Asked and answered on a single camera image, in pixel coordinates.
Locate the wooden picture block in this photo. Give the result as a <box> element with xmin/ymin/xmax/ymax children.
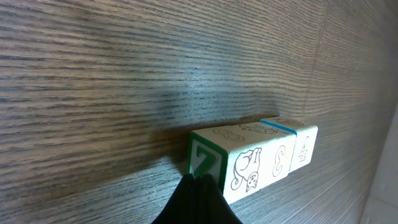
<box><xmin>185</xmin><ymin>125</ymin><xmax>271</xmax><ymax>205</ymax></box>

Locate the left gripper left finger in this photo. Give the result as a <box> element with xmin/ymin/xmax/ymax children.
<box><xmin>152</xmin><ymin>174</ymin><xmax>195</xmax><ymax>224</ymax></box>

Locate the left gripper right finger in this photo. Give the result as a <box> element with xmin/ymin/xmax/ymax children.
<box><xmin>195</xmin><ymin>174</ymin><xmax>242</xmax><ymax>224</ymax></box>

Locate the blue edged wooden block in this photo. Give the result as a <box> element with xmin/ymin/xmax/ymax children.
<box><xmin>260</xmin><ymin>116</ymin><xmax>318</xmax><ymax>173</ymax></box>

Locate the blue P wooden block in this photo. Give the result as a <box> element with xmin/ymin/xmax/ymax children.
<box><xmin>239</xmin><ymin>121</ymin><xmax>297</xmax><ymax>187</ymax></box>

